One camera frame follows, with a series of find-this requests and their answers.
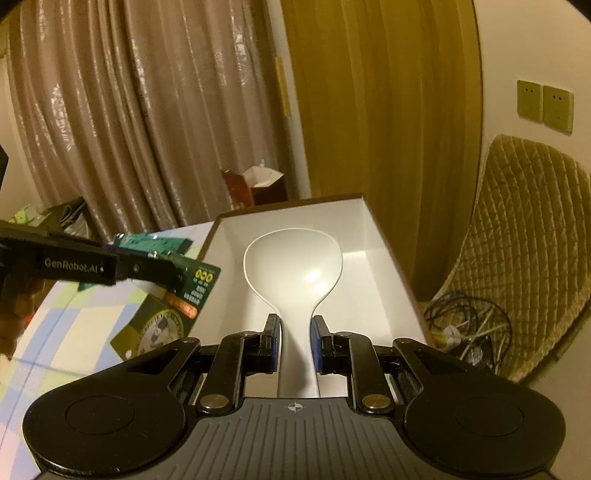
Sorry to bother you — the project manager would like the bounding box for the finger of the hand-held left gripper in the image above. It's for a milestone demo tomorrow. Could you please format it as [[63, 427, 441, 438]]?
[[105, 246, 186, 291]]

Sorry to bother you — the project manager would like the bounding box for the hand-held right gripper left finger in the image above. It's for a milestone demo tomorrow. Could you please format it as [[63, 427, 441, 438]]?
[[126, 314, 282, 416]]

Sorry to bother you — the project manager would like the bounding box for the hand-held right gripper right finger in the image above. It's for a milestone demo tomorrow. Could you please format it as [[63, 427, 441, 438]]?
[[310, 315, 465, 416]]

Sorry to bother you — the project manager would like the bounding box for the green packet with orange print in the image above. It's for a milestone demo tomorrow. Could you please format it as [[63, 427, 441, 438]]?
[[161, 257, 223, 320]]

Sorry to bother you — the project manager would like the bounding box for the white plastic rice spoon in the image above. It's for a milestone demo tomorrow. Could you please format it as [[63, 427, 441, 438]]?
[[243, 228, 343, 398]]

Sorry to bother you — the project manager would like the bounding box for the brown cardboard box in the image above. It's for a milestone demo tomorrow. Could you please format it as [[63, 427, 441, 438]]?
[[199, 194, 437, 398]]

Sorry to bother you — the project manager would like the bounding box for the person's left hand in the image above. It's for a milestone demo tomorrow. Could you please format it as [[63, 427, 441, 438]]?
[[0, 276, 46, 360]]

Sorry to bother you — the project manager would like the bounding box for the brown carton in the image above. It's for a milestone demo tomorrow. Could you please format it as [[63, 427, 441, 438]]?
[[41, 197, 100, 241]]

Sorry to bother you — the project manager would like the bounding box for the checked tablecloth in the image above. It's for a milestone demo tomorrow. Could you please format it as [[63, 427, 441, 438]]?
[[0, 220, 218, 464]]

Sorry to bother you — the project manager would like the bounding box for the olive packet with round print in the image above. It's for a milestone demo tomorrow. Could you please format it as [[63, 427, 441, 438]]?
[[110, 294, 200, 361]]

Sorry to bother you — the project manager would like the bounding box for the red-brown paper bag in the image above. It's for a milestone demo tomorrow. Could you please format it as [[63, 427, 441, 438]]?
[[221, 165, 288, 211]]

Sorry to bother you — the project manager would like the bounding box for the beige patterned curtain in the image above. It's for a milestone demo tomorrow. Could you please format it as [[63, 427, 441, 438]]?
[[6, 0, 298, 232]]

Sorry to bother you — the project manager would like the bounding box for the quilted chair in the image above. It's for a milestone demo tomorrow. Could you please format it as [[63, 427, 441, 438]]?
[[433, 134, 591, 385]]

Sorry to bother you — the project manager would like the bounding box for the yellow curtain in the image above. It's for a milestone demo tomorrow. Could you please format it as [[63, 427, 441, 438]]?
[[281, 0, 482, 303]]

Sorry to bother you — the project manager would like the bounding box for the tangle of floor cables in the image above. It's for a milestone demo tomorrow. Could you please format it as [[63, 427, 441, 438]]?
[[421, 292, 514, 371]]

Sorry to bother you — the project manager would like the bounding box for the wall socket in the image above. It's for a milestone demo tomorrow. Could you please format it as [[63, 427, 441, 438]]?
[[516, 79, 544, 123], [542, 85, 575, 135]]

